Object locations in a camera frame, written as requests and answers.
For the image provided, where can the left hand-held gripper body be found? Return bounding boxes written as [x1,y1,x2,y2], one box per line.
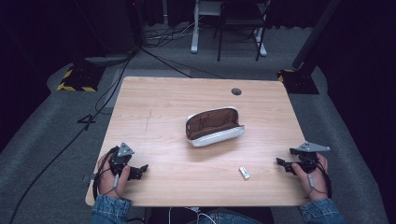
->
[108,142,140,181]

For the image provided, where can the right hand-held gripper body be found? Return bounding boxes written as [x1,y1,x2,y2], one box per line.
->
[289,141,332,175]

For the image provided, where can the small white rectangular object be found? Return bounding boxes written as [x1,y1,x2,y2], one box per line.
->
[238,165,251,180]

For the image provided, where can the white pencil case brown lining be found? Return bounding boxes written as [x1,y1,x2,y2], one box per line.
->
[185,106,246,148]

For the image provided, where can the person's right hand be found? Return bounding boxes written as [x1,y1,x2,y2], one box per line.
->
[290,152,330,202]

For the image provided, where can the person's left hand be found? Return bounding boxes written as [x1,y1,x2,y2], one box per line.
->
[97,153,132,200]

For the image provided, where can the person's denim legs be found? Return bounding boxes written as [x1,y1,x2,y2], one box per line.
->
[196,210,264,224]

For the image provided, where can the black yellow striped stand base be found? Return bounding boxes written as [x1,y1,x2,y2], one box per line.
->
[56,63,106,93]
[276,68,320,95]

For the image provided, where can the white desk leg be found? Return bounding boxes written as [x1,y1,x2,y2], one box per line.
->
[190,0,201,55]
[252,27,268,58]

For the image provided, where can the black slanted stand pole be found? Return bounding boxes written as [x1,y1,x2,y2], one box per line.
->
[291,0,343,71]

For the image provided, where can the large black cabinet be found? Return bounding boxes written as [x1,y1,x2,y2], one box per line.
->
[74,0,139,58]

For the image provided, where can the black folding chair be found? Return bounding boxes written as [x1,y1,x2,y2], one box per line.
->
[212,0,273,63]

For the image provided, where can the right hand-held gripper black cable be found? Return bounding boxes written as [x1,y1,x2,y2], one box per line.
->
[309,154,333,200]

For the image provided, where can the hand-held gripper black cable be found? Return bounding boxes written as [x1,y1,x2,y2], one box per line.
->
[309,154,333,200]
[92,147,120,201]

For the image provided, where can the left hand-held gripper black cable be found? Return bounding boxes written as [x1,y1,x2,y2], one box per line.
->
[92,147,120,201]

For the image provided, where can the long black floor cable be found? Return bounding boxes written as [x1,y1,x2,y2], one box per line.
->
[8,49,139,224]

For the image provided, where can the thin white cable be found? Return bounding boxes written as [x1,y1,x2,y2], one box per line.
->
[167,206,218,224]

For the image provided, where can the thin black floor cable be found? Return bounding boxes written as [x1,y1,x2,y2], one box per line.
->
[139,46,226,80]

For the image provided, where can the bundle of floor cables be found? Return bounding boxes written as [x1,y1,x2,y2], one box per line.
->
[143,21,196,49]

